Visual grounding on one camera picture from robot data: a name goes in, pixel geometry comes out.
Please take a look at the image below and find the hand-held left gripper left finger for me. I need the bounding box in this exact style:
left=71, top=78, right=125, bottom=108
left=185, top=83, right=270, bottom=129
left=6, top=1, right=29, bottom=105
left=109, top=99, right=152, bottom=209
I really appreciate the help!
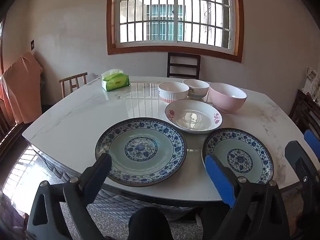
left=26, top=152, right=113, bottom=240

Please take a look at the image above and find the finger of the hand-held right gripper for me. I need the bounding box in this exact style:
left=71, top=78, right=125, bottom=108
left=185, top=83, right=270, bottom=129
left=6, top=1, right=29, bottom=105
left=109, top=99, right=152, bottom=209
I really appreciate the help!
left=284, top=141, right=320, bottom=218
left=304, top=129, right=320, bottom=155

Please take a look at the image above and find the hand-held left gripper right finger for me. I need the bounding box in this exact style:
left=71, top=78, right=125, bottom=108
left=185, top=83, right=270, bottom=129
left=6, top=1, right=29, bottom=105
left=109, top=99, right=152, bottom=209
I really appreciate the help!
left=204, top=154, right=292, bottom=240

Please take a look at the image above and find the large pink bowl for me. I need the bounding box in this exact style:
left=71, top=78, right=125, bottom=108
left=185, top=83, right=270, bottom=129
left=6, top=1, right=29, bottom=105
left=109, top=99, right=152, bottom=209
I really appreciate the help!
left=208, top=82, right=247, bottom=114

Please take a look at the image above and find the white printed bowl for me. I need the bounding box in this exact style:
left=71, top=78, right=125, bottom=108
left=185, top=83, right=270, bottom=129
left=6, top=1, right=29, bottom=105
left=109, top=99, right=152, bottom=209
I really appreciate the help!
left=182, top=79, right=210, bottom=100

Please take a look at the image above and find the small blue floral plate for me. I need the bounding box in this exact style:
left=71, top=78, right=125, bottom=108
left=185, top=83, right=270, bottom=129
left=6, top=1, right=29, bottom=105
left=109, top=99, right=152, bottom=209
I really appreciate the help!
left=201, top=128, right=274, bottom=185

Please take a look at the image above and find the dark wooden chair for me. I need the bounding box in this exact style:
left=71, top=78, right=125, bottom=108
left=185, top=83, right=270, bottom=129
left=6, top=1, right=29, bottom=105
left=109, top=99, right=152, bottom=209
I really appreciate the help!
left=0, top=100, right=28, bottom=157
left=289, top=89, right=320, bottom=133
left=167, top=52, right=201, bottom=80

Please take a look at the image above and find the large blue floral plate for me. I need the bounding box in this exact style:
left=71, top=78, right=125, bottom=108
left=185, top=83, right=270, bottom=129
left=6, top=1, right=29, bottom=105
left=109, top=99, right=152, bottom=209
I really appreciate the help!
left=95, top=117, right=187, bottom=187

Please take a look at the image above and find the newspaper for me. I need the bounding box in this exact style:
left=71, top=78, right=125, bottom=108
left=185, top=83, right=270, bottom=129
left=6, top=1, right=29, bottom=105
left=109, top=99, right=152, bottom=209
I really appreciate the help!
left=301, top=66, right=320, bottom=95

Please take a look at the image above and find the white plate with pink flowers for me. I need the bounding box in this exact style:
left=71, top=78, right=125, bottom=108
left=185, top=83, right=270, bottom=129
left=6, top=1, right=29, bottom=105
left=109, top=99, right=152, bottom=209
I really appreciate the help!
left=164, top=99, right=223, bottom=134

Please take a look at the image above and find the person's leg in dark trousers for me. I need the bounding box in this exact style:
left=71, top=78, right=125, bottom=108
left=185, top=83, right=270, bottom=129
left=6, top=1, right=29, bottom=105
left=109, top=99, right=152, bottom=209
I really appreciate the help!
left=128, top=207, right=175, bottom=240

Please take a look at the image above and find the green tissue pack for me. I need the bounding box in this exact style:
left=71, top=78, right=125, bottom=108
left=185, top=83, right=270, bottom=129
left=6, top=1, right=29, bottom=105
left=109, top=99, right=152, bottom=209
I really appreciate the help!
left=101, top=69, right=130, bottom=92

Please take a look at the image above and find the white ribbed bowl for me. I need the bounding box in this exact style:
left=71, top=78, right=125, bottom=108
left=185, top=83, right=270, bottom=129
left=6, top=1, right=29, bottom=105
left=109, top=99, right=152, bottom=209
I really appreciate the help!
left=158, top=82, right=190, bottom=104

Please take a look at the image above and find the light wooden chair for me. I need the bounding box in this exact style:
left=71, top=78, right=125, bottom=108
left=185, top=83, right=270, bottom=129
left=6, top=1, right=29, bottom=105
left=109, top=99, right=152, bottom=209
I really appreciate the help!
left=59, top=72, right=88, bottom=98

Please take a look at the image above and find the orange cloth cover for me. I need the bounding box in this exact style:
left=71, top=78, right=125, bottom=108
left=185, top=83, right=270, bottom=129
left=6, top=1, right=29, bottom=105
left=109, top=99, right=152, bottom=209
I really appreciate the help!
left=0, top=52, right=43, bottom=124

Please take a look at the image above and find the wooden framed barred window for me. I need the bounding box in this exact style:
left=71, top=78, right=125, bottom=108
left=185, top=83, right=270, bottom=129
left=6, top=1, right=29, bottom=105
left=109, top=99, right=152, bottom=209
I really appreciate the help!
left=107, top=0, right=244, bottom=63

